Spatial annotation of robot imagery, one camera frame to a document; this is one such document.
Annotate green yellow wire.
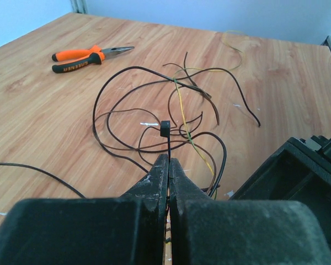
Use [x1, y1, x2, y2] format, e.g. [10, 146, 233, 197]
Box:
[172, 29, 248, 201]

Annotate orange handled pliers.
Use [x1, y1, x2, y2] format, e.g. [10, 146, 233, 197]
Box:
[51, 45, 135, 73]

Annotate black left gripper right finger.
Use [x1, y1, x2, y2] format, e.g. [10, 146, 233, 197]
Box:
[169, 158, 331, 264]

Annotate black wire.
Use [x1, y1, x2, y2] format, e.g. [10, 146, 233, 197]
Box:
[0, 162, 86, 199]
[92, 65, 261, 194]

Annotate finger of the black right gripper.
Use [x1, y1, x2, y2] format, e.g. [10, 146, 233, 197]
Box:
[232, 136, 331, 245]

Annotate black zip tie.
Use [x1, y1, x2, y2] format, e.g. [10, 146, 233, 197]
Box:
[160, 120, 171, 162]

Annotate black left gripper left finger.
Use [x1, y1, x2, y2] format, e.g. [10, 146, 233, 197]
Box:
[0, 154, 169, 264]

